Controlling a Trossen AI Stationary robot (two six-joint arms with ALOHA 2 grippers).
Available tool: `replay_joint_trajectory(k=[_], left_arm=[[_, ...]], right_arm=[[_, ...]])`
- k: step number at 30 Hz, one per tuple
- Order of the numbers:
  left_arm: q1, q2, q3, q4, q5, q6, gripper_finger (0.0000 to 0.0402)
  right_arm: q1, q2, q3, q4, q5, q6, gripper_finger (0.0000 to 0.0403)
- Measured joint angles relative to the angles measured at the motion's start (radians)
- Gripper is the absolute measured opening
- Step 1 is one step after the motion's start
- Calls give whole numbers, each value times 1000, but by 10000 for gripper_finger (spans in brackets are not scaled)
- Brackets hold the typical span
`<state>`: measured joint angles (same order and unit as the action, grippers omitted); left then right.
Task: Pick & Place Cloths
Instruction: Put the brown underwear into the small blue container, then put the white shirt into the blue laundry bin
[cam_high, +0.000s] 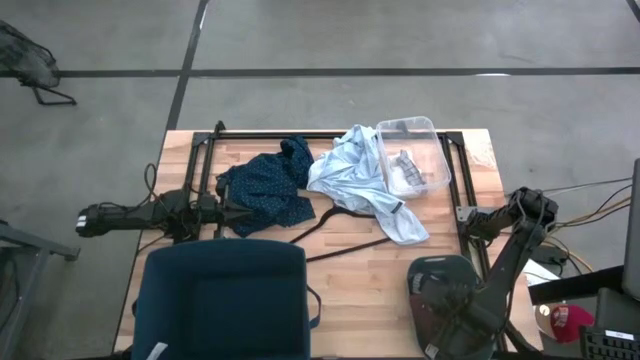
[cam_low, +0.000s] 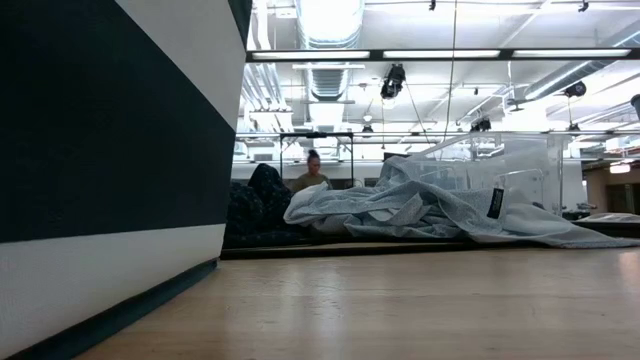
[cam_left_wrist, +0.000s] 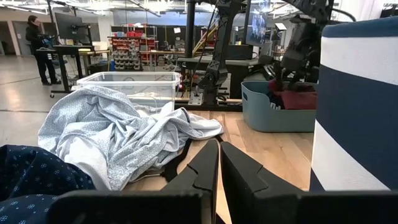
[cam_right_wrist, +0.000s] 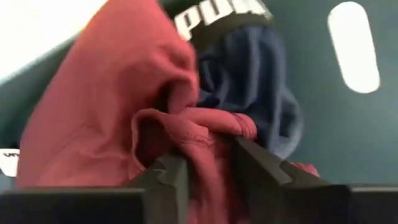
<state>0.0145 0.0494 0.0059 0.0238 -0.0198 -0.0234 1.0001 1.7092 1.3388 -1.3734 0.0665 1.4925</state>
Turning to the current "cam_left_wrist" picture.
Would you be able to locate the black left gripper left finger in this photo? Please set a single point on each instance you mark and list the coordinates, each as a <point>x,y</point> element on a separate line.
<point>192,205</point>

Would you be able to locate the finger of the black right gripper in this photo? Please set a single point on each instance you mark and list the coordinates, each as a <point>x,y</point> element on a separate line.
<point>294,79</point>
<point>280,77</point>

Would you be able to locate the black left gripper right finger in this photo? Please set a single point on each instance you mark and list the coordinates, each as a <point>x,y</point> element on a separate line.
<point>248,199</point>

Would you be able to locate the maroon cloth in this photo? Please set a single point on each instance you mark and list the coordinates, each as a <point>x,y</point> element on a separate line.
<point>298,99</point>

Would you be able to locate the light blue patterned shirt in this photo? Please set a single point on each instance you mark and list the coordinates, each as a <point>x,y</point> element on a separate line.
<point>102,133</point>

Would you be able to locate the navy dotted shirt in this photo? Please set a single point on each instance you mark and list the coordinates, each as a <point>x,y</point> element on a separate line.
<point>28,174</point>

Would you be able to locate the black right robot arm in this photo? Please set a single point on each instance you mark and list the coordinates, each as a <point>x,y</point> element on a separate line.
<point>217,68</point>

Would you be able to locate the teal plastic bin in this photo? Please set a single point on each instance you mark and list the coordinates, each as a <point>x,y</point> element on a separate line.
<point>273,119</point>

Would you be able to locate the black clothes hanger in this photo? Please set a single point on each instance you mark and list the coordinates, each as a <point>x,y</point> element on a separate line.
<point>174,165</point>

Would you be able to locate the hanging display screen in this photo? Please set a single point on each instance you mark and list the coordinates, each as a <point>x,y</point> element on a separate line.
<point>257,28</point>

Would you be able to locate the black box on desk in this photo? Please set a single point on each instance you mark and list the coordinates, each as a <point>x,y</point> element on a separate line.
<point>239,51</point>

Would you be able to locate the navy white striped fabric basket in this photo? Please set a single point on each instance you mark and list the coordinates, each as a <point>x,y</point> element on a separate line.
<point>357,109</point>

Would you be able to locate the clear plastic bin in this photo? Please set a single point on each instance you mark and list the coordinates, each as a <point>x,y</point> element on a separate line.
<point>149,90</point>

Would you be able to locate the red parts drawer shelf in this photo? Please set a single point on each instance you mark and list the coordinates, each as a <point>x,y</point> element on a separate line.
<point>126,54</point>

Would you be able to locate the black standing desk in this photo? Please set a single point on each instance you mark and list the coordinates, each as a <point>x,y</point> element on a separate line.
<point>60,70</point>

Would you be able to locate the black computer monitor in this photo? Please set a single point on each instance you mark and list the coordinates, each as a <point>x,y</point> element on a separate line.
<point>68,26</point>

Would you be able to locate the person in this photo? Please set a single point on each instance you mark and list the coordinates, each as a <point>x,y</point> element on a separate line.
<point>34,34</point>

